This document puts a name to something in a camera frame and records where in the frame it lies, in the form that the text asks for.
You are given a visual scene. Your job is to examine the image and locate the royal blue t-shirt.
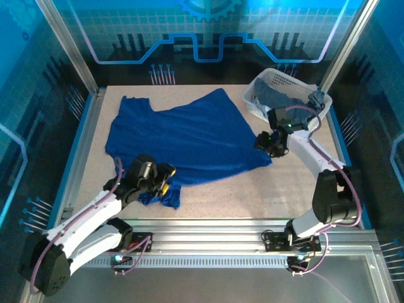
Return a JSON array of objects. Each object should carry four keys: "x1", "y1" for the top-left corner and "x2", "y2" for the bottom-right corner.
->
[{"x1": 105, "y1": 88, "x2": 273, "y2": 210}]

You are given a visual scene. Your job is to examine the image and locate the white plastic laundry basket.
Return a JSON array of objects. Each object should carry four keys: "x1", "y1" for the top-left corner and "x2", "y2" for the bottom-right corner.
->
[{"x1": 242, "y1": 68, "x2": 333, "y2": 133}]

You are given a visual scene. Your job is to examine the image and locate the light grey printed garment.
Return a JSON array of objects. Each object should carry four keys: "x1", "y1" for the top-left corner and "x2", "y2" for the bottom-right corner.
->
[{"x1": 251, "y1": 96, "x2": 269, "y2": 114}]

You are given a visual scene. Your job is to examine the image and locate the grey blue t-shirt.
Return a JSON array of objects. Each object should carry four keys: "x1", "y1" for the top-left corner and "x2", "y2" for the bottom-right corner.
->
[{"x1": 253, "y1": 78, "x2": 326, "y2": 131}]

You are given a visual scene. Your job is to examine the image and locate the left controller board with light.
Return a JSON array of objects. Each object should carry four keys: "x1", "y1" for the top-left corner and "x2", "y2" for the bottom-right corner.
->
[{"x1": 109, "y1": 251, "x2": 134, "y2": 266}]

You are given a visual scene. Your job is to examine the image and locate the controller board with light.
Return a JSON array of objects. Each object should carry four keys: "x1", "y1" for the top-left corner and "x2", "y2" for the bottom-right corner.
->
[
  {"x1": 286, "y1": 254, "x2": 312, "y2": 269},
  {"x1": 109, "y1": 251, "x2": 134, "y2": 266}
]

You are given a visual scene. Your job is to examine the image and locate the blue table edge trim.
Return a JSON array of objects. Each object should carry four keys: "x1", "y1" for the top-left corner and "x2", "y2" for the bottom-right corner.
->
[{"x1": 46, "y1": 93, "x2": 95, "y2": 230}]

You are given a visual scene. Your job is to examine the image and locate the grey metal front plate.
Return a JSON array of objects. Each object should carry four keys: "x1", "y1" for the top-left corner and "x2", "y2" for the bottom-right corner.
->
[{"x1": 18, "y1": 252, "x2": 398, "y2": 303}]

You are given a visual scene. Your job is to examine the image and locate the right controller board with light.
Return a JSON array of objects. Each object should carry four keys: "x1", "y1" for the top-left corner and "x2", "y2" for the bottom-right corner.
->
[{"x1": 286, "y1": 254, "x2": 312, "y2": 269}]

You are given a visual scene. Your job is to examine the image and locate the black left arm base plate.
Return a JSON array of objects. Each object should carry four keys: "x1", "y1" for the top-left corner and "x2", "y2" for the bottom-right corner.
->
[{"x1": 119, "y1": 232, "x2": 154, "y2": 253}]

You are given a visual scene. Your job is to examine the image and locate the aluminium mounting rail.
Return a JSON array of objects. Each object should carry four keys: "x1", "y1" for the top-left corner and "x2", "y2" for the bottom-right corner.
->
[{"x1": 36, "y1": 219, "x2": 381, "y2": 269}]

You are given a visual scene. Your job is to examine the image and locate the slotted grey cable duct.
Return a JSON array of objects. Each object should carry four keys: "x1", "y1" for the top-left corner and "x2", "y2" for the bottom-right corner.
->
[{"x1": 81, "y1": 256, "x2": 293, "y2": 269}]

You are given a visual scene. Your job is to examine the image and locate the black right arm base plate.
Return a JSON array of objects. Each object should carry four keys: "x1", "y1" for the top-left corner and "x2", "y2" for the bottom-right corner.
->
[{"x1": 261, "y1": 230, "x2": 322, "y2": 253}]

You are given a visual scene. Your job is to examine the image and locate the aluminium frame post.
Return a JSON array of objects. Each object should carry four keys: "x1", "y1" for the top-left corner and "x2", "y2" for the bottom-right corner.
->
[
  {"x1": 318, "y1": 0, "x2": 381, "y2": 92},
  {"x1": 35, "y1": 0, "x2": 99, "y2": 95}
]

